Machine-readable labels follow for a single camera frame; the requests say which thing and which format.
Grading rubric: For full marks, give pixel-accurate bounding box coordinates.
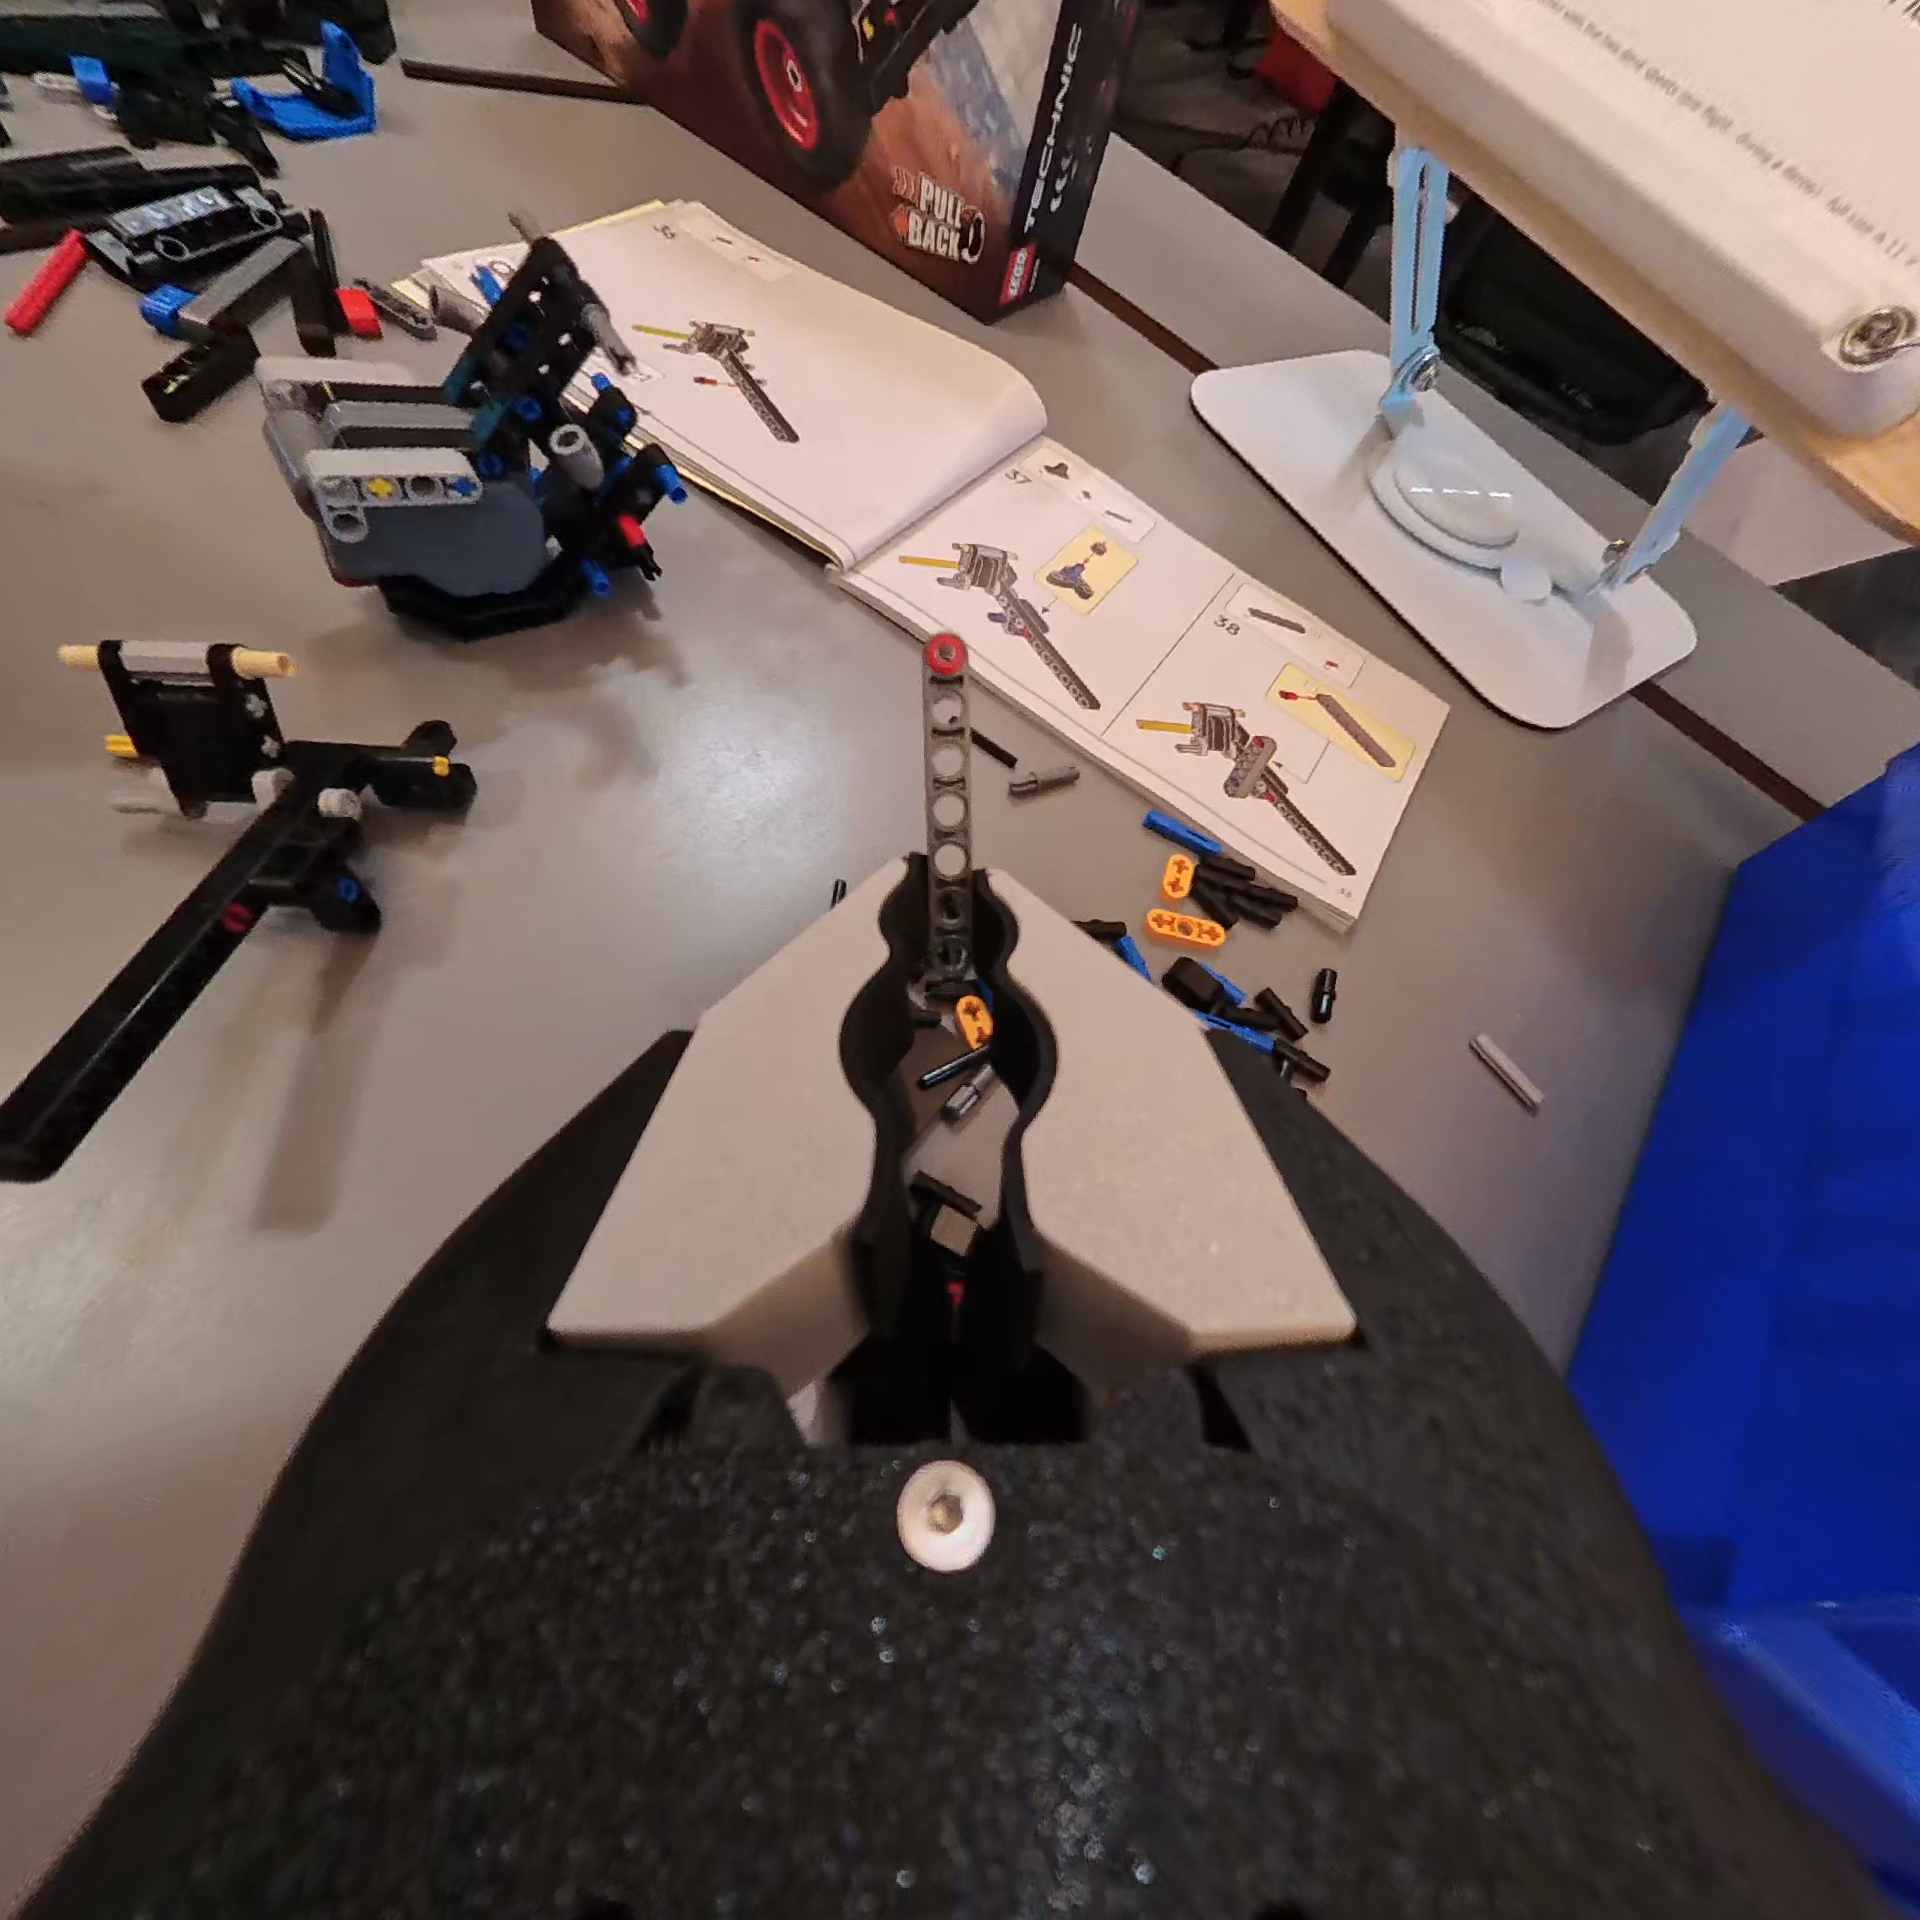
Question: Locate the pile of large lego parts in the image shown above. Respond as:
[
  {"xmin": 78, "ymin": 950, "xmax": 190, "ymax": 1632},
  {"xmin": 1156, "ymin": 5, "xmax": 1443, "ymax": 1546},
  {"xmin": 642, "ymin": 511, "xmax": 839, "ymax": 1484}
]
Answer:
[{"xmin": 0, "ymin": 0, "xmax": 434, "ymax": 432}]

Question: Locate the grey motor lego chassis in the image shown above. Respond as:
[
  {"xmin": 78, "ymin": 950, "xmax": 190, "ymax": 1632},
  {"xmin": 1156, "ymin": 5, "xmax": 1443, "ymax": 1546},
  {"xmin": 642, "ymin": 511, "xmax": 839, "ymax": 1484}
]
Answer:
[{"xmin": 257, "ymin": 208, "xmax": 688, "ymax": 640}]

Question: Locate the wooden document stand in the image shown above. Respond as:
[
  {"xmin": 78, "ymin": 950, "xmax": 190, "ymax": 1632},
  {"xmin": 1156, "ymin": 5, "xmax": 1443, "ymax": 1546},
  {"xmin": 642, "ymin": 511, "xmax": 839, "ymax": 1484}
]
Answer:
[{"xmin": 1190, "ymin": 0, "xmax": 1920, "ymax": 736}]

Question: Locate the dark grey lego beam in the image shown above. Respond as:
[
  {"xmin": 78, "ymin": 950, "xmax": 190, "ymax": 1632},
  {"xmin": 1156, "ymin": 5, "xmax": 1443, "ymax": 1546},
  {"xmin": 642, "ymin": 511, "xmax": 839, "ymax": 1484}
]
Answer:
[{"xmin": 912, "ymin": 656, "xmax": 977, "ymax": 1008}]

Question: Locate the blue plastic bin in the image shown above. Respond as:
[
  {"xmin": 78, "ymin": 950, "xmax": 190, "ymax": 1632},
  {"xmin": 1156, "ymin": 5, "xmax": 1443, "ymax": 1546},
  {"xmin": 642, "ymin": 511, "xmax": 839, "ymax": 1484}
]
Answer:
[{"xmin": 1566, "ymin": 746, "xmax": 1920, "ymax": 1903}]

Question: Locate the black lego axle subassembly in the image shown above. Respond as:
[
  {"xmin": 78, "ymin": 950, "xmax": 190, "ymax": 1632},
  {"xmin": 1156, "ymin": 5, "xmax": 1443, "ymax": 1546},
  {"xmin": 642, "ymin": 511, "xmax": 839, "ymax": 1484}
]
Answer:
[{"xmin": 0, "ymin": 634, "xmax": 476, "ymax": 1185}]

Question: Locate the lego instruction booklet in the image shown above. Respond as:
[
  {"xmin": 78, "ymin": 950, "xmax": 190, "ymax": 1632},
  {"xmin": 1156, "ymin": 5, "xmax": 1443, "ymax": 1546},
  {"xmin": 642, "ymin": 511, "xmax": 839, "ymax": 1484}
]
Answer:
[{"xmin": 394, "ymin": 199, "xmax": 1450, "ymax": 931}]

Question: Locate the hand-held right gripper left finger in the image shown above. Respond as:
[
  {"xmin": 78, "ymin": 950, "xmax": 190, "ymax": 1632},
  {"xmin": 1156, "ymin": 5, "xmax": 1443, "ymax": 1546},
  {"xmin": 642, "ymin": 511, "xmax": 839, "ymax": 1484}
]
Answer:
[{"xmin": 543, "ymin": 860, "xmax": 939, "ymax": 1390}]

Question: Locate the monster truck lego box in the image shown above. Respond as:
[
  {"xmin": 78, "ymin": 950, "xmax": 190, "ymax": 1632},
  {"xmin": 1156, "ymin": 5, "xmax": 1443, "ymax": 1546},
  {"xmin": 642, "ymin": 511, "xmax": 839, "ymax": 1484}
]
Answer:
[{"xmin": 535, "ymin": 0, "xmax": 1146, "ymax": 325}]

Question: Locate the pile of small lego pieces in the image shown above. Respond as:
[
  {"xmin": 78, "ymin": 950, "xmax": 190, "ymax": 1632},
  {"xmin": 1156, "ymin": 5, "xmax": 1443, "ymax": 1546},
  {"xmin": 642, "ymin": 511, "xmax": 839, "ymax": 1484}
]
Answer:
[{"xmin": 897, "ymin": 760, "xmax": 1344, "ymax": 1241}]

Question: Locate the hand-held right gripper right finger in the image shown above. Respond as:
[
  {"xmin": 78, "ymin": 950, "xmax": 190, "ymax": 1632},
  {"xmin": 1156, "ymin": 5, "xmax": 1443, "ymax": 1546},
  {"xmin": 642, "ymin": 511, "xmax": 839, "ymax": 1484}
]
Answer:
[{"xmin": 961, "ymin": 866, "xmax": 1356, "ymax": 1390}]

